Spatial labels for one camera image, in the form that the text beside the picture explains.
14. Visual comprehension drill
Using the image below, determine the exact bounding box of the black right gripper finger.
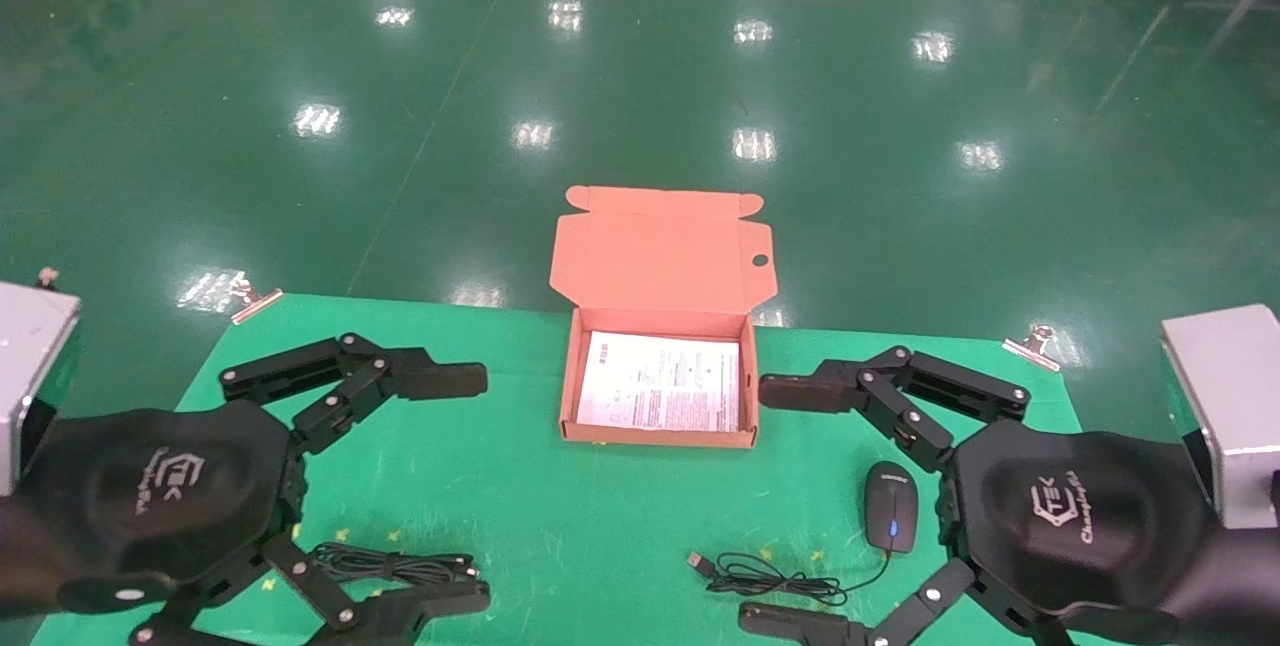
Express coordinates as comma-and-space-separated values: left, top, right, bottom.
758, 344, 1033, 475
736, 556, 1049, 646

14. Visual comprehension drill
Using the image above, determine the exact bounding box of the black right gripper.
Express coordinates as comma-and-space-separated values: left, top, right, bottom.
938, 421, 1280, 646

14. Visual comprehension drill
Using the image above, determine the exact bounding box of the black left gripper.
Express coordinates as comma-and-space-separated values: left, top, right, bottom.
0, 402, 307, 622

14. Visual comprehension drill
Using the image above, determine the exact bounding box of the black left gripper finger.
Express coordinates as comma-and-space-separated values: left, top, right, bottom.
218, 332, 490, 455
128, 536, 493, 646

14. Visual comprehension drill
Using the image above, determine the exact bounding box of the black data cable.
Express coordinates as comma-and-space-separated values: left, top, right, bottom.
312, 541, 481, 587

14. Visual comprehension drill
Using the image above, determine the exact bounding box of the black wired computer mouse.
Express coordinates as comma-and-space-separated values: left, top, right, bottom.
686, 461, 921, 609

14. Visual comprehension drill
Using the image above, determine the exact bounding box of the open brown cardboard box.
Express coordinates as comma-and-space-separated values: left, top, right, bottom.
548, 185, 777, 450

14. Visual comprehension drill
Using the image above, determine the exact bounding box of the white printed instruction sheet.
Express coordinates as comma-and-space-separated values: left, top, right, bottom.
576, 330, 742, 434

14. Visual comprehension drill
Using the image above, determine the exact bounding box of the green table mat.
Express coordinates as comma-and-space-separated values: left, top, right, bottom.
30, 292, 1103, 646

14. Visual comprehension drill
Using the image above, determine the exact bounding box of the metal binder clip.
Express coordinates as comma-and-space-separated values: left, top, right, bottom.
1002, 324, 1062, 373
228, 278, 284, 326

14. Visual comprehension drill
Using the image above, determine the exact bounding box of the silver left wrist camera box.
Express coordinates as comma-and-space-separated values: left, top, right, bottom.
0, 281, 83, 499

